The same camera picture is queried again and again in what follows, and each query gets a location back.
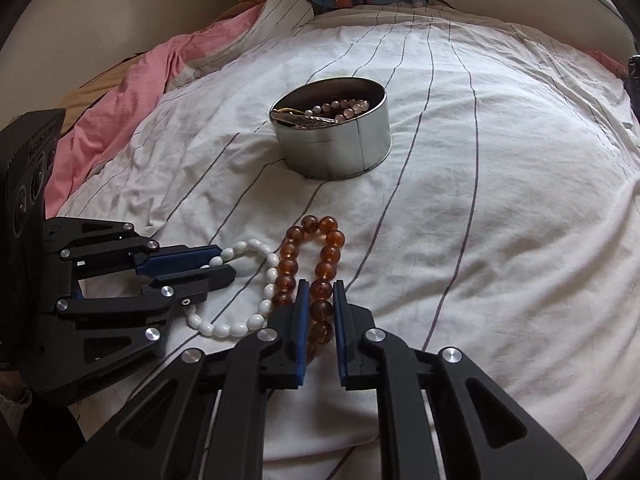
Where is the tan pillow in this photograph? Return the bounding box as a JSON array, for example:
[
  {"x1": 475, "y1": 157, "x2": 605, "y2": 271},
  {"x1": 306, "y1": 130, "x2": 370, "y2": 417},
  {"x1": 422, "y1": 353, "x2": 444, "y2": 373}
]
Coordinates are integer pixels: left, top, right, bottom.
[{"x1": 58, "y1": 53, "x2": 142, "y2": 130}]

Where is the black garment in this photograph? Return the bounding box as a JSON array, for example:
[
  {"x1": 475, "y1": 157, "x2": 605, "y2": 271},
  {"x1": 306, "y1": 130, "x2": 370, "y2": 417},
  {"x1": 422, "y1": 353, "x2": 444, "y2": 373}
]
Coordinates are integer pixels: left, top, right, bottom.
[{"x1": 628, "y1": 53, "x2": 640, "y2": 86}]

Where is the pink blanket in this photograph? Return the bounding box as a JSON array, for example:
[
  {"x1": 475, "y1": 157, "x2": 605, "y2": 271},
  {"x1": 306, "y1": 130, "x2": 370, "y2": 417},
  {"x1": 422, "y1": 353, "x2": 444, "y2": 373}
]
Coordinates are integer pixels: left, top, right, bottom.
[{"x1": 44, "y1": 0, "x2": 267, "y2": 217}]

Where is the round silver tin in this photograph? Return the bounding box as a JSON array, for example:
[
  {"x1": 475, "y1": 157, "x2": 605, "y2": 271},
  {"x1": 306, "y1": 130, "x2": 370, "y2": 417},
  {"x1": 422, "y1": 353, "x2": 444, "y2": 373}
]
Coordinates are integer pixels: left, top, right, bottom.
[{"x1": 269, "y1": 77, "x2": 392, "y2": 180}]

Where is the amber bead bracelet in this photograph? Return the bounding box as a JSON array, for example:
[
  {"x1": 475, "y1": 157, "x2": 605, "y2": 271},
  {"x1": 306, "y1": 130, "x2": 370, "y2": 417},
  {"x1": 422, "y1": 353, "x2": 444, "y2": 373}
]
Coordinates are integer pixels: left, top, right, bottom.
[{"x1": 271, "y1": 214, "x2": 347, "y2": 366}]

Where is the white bead bracelet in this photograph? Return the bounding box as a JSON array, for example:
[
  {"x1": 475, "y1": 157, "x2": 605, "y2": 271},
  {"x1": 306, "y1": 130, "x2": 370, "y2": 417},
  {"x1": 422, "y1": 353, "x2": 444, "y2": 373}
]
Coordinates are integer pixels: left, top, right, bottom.
[{"x1": 184, "y1": 237, "x2": 281, "y2": 339}]

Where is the white striped duvet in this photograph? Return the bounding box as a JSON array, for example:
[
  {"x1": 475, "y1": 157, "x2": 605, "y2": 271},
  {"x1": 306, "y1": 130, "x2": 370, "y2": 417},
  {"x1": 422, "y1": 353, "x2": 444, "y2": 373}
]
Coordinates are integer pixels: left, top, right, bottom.
[{"x1": 50, "y1": 0, "x2": 639, "y2": 478}]

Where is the pink bead bracelet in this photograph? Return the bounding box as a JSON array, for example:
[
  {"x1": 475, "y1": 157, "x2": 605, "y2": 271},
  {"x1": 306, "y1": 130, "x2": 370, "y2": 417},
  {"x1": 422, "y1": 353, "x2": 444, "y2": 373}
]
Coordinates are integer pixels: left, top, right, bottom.
[{"x1": 301, "y1": 97, "x2": 371, "y2": 124}]

